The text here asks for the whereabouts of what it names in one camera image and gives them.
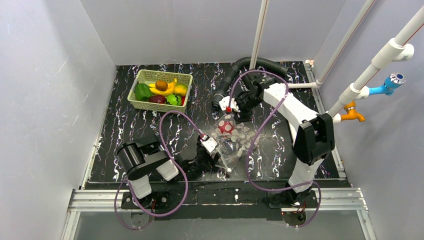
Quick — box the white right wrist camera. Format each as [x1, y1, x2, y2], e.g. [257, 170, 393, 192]
[218, 96, 240, 113]

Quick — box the black corrugated hose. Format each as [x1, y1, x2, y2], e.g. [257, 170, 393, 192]
[211, 56, 290, 112]

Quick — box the white PVC pipe frame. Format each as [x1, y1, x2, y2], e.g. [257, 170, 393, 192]
[248, 0, 424, 127]

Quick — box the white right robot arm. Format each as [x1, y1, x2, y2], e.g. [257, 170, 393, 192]
[252, 74, 335, 196]

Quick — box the clear zip top bag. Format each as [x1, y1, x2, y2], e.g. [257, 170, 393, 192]
[206, 114, 262, 173]

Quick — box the orange tap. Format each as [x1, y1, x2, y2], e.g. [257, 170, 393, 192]
[340, 100, 366, 122]

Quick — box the dark green bell pepper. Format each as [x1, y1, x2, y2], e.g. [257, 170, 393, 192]
[134, 83, 153, 102]

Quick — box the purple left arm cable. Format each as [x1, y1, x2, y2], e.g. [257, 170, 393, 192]
[113, 110, 208, 231]

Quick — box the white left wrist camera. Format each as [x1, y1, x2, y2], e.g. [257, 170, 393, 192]
[200, 134, 218, 154]

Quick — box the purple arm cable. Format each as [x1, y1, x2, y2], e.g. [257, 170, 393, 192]
[113, 110, 208, 231]
[228, 69, 322, 229]

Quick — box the brown fake kiwi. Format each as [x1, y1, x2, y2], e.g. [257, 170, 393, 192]
[155, 80, 169, 92]

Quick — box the yellow fake banana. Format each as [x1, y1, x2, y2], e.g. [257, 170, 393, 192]
[148, 78, 178, 97]

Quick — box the green plastic basket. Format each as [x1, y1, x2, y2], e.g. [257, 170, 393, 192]
[127, 69, 193, 113]

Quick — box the aluminium frame rail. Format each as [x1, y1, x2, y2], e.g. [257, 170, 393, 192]
[61, 185, 377, 240]

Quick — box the blue tap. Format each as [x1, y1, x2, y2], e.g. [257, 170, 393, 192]
[369, 72, 406, 96]

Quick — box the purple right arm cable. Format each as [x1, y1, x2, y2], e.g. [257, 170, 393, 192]
[228, 69, 322, 229]

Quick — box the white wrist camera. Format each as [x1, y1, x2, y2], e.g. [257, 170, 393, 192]
[200, 134, 218, 154]
[218, 96, 240, 113]

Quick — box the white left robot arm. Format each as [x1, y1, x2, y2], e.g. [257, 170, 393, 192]
[116, 138, 221, 199]

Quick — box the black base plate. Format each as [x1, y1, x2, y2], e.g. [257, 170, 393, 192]
[139, 181, 318, 221]

